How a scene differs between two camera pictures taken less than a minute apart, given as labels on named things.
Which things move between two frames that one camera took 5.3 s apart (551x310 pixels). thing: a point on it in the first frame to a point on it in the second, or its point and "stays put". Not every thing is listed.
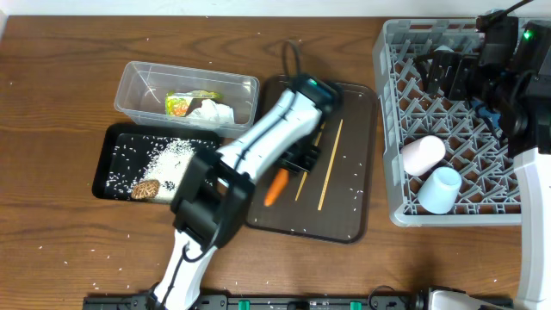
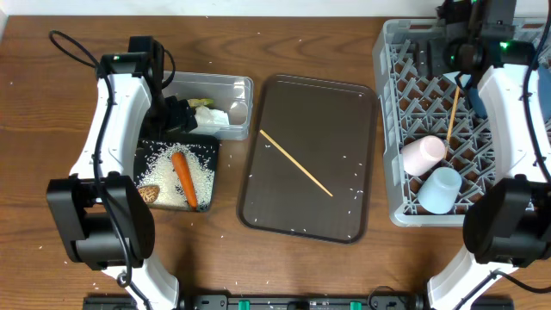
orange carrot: x=277 y=187 to x=180 y=160
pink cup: x=419 y=155 stays put
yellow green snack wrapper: x=176 y=102 to x=200 y=102
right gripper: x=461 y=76 to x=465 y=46
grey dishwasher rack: x=490 y=194 stays put
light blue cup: x=438 y=191 stays put
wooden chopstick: x=331 y=164 to x=453 y=114
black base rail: x=422 y=301 stays put
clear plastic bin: x=213 y=102 stays put
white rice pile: x=167 y=168 stays put
